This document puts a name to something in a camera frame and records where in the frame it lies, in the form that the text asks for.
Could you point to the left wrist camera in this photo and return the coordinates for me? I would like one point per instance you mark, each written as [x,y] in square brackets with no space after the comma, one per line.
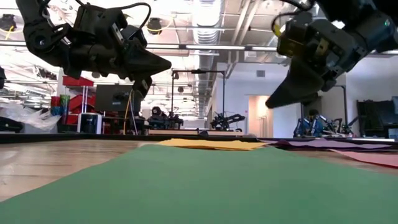
[142,87]

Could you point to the clear plastic sheet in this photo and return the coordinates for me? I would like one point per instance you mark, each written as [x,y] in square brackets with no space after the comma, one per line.
[31,118]

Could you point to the black aluminium table frame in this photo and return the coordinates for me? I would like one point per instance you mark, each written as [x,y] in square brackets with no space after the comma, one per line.
[62,137]

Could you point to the green paper sheet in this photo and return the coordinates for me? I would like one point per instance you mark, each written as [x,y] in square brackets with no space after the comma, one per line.
[199,186]

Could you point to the purple paper sheet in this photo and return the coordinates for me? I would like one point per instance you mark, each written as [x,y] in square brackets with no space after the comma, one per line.
[326,144]

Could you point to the pink paper sheet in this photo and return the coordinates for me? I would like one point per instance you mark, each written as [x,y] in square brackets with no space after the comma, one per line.
[373,158]

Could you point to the person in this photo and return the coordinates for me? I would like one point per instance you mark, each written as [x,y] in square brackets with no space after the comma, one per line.
[156,112]
[312,123]

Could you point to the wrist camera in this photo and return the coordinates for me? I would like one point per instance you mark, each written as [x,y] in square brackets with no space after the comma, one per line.
[142,87]
[295,40]

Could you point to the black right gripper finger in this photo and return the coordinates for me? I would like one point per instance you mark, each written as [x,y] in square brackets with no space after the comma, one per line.
[298,100]
[301,82]

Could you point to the black monitor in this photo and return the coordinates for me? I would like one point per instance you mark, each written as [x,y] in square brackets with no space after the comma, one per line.
[112,98]

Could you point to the red cup stack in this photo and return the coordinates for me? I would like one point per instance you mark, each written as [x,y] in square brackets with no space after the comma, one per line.
[55,102]

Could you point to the silver ceiling duct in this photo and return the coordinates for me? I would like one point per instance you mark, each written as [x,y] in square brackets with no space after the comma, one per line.
[206,18]

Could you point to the blue cup stack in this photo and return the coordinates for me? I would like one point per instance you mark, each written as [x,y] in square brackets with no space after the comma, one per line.
[57,111]

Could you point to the long ceiling light bar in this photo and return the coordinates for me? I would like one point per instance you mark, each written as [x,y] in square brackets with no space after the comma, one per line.
[214,47]

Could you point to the red bin rack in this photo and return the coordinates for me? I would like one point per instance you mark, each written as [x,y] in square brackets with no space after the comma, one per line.
[77,81]

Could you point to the black frame bracket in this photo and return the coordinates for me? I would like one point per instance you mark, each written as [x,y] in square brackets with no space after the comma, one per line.
[203,134]

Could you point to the black cabinet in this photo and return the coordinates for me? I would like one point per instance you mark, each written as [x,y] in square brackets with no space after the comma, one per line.
[376,118]

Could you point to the background robot arms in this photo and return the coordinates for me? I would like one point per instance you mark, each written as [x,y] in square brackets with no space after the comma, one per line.
[335,126]

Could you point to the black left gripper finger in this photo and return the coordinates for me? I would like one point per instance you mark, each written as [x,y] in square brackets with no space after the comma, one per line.
[146,56]
[143,70]

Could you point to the grey wall vent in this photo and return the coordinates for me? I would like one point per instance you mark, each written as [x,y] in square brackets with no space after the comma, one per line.
[260,73]

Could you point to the yellow paper sheet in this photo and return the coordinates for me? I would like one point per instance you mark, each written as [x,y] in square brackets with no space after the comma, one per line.
[202,142]
[236,148]

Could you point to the black background robot arm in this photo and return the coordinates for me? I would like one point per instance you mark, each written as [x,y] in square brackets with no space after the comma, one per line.
[230,118]

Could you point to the white box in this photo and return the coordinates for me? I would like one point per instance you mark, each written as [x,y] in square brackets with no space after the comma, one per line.
[89,124]

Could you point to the black ceiling device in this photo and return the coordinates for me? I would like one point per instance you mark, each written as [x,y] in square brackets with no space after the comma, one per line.
[7,22]
[154,25]

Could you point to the black camera stand frame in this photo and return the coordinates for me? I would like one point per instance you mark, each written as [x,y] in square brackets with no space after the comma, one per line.
[199,71]

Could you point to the green cup stack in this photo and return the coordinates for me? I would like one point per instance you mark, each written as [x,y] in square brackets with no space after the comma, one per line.
[65,101]

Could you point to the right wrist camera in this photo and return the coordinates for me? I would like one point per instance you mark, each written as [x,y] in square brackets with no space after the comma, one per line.
[295,40]

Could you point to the black rig post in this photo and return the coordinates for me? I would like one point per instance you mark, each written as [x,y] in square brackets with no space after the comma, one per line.
[2,79]

